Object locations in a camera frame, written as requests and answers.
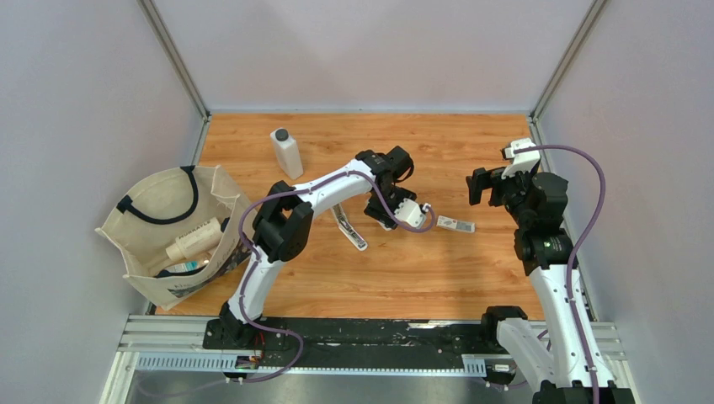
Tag grey slotted cable duct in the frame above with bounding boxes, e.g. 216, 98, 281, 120
135, 356, 488, 377

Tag white bottle black cap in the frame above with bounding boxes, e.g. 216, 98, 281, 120
270, 128, 304, 179

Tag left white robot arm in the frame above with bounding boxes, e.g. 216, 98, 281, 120
219, 146, 436, 349

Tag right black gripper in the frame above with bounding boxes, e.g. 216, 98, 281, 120
465, 164, 536, 228

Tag cream tube in bag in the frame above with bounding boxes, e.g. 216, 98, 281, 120
165, 217, 223, 262

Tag beige canvas tote bag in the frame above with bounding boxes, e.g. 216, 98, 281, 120
97, 166, 255, 310

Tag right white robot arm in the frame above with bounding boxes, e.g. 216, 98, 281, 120
466, 167, 635, 403

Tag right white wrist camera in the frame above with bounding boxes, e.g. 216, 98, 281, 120
501, 138, 541, 179

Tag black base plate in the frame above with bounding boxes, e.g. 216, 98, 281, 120
202, 317, 517, 385

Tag grey staple box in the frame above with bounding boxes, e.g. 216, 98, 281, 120
437, 215, 476, 233

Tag aluminium frame rail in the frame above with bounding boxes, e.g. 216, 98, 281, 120
136, 0, 211, 122

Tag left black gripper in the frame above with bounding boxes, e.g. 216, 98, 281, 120
365, 185, 417, 231

